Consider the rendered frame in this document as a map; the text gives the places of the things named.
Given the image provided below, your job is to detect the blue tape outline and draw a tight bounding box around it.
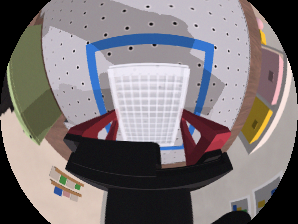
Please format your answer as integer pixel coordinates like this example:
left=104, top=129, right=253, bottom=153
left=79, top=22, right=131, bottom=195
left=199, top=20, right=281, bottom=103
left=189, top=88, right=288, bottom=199
left=86, top=33, right=214, bottom=116

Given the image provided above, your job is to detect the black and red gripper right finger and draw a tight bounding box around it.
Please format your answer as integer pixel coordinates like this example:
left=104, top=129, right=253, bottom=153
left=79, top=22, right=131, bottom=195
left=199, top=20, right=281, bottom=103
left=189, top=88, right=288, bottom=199
left=180, top=109, right=231, bottom=166

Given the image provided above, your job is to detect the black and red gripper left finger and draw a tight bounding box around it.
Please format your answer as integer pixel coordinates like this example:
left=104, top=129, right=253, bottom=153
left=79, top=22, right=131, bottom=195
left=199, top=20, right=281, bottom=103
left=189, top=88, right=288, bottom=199
left=67, top=109, right=119, bottom=140

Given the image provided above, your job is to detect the white well plate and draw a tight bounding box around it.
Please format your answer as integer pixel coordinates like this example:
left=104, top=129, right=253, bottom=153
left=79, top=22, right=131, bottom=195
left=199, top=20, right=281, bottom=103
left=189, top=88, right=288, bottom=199
left=108, top=63, right=190, bottom=147

